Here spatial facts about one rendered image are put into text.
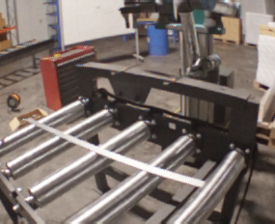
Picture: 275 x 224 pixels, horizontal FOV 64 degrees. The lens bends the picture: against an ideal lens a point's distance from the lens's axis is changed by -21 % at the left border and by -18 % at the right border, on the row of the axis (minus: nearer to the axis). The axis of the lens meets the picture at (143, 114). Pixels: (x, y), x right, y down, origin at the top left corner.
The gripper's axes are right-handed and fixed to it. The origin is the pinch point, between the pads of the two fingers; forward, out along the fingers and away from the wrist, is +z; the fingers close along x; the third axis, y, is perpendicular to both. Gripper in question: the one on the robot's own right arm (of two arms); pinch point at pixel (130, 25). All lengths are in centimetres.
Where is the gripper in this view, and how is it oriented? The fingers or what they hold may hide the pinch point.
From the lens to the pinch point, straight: 159.3
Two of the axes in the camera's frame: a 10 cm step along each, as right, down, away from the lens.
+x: 7.8, 2.4, -5.9
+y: -6.3, 3.7, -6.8
